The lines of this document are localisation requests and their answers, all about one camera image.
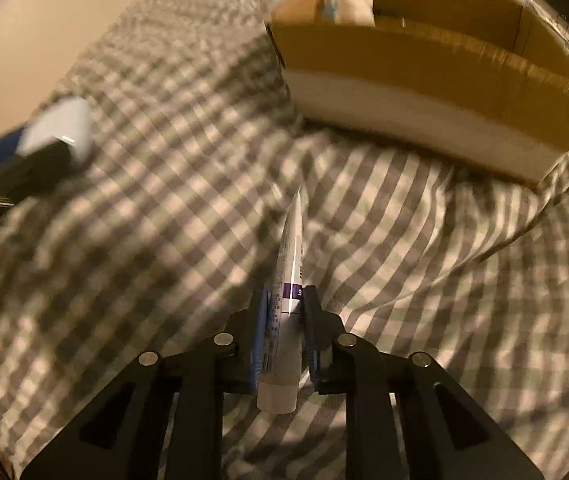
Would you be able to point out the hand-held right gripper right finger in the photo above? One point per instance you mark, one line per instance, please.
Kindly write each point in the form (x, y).
(309, 340)

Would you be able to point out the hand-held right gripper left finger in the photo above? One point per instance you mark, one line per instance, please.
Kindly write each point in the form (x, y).
(263, 340)

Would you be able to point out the white tube with purple band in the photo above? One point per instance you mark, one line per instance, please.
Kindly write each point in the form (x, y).
(289, 270)

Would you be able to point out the cardboard box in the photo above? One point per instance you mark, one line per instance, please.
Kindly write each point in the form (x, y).
(414, 60)

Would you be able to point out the grey checked blanket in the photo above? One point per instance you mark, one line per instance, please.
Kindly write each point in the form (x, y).
(189, 185)

